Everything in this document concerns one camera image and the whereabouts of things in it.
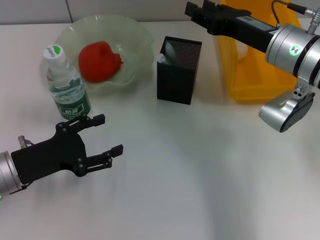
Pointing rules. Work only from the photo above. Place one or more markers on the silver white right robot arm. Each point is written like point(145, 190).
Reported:
point(292, 50)

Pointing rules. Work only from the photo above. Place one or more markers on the white paper ball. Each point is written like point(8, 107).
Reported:
point(243, 53)

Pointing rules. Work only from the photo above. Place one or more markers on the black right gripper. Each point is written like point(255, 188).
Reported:
point(237, 27)

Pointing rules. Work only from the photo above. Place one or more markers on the yellow plastic bin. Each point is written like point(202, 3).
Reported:
point(262, 75)

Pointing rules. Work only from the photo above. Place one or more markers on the green utility knife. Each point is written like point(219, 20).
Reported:
point(161, 59)

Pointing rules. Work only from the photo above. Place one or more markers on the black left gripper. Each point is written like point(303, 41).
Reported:
point(47, 157)

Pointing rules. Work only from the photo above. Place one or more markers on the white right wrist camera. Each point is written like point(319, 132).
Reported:
point(282, 112)

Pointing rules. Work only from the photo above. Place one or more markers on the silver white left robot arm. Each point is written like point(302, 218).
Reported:
point(7, 172)

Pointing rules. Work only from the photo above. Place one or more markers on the clear green-label water bottle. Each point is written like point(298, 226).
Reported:
point(67, 95)

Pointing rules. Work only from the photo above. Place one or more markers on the pale green glass fruit plate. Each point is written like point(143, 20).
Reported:
point(130, 45)

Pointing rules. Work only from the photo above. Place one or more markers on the grey marker pen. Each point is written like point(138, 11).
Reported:
point(172, 53)

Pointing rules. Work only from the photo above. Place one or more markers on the black mesh pen holder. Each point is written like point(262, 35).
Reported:
point(178, 82)

